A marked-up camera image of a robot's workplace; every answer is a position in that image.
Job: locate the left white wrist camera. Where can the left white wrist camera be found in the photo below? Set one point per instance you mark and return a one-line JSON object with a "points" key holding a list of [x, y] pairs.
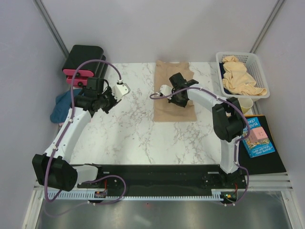
{"points": [[120, 90]]}

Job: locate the pink cube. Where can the pink cube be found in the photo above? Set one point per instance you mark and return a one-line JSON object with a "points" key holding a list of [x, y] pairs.
{"points": [[257, 134]]}

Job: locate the upper black pink drawer box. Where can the upper black pink drawer box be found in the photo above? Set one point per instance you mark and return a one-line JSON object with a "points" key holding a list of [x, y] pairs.
{"points": [[93, 52]]}

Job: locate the white plastic basket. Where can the white plastic basket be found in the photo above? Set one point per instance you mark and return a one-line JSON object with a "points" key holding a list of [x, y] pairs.
{"points": [[254, 68]]}

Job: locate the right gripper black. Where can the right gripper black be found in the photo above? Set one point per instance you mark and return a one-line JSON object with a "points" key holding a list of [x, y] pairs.
{"points": [[182, 104]]}

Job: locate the lower black pink drawer box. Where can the lower black pink drawer box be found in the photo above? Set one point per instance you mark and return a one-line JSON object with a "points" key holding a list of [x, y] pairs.
{"points": [[93, 69]]}

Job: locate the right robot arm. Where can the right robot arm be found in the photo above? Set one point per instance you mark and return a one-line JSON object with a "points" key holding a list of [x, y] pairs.
{"points": [[228, 119]]}

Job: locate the white cable duct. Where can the white cable duct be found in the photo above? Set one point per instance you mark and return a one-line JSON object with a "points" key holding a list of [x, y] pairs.
{"points": [[96, 195]]}

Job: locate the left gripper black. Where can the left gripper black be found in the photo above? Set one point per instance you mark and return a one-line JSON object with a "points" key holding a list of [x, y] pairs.
{"points": [[114, 102]]}

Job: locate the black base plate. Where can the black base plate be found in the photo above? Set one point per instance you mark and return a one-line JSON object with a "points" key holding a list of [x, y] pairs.
{"points": [[165, 180]]}

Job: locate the black pink drawer box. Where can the black pink drawer box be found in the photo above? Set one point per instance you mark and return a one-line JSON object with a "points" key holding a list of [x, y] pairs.
{"points": [[93, 52], [93, 69]]}

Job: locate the blue storey treehouse book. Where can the blue storey treehouse book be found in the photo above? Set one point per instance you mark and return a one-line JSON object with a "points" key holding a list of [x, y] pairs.
{"points": [[260, 148]]}

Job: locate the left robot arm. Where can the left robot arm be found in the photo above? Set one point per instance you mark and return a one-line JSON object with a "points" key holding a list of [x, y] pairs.
{"points": [[53, 168]]}

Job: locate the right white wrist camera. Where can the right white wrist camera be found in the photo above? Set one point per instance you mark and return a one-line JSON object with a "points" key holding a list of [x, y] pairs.
{"points": [[165, 91]]}

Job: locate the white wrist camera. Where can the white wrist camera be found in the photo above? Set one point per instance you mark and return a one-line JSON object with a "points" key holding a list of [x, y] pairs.
{"points": [[165, 91], [120, 90]]}

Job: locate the yellow mug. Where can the yellow mug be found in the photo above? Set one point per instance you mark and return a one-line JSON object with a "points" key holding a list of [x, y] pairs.
{"points": [[246, 104]]}

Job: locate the light yellow t shirt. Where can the light yellow t shirt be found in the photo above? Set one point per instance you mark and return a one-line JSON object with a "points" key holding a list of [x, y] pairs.
{"points": [[237, 80]]}

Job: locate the blue t shirt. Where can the blue t shirt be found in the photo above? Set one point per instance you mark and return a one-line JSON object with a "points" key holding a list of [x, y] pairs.
{"points": [[61, 109]]}

